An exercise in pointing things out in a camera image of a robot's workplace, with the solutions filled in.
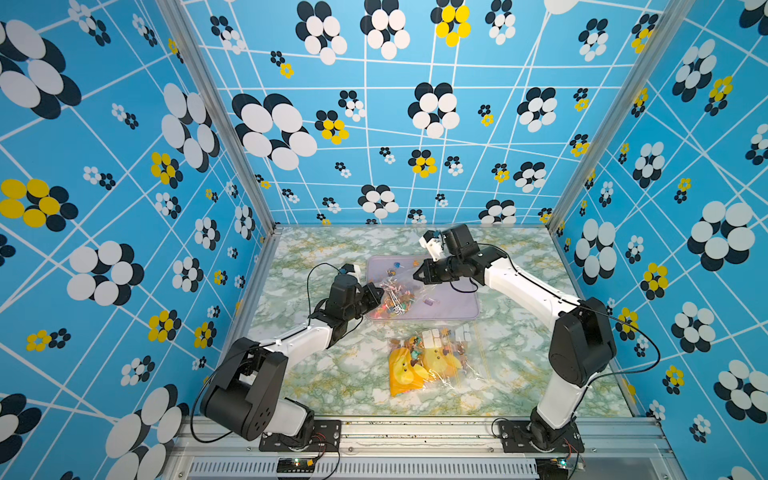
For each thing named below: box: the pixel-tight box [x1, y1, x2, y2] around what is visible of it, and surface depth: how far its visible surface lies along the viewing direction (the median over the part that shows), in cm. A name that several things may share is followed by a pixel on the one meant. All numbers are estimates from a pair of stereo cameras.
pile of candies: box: [369, 260, 434, 319], surface depth 91 cm
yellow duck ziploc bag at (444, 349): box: [420, 323, 472, 379], surface depth 86 cm
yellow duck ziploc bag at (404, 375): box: [388, 347, 434, 397], surface depth 82 cm
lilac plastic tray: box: [366, 255, 480, 320], surface depth 97 cm
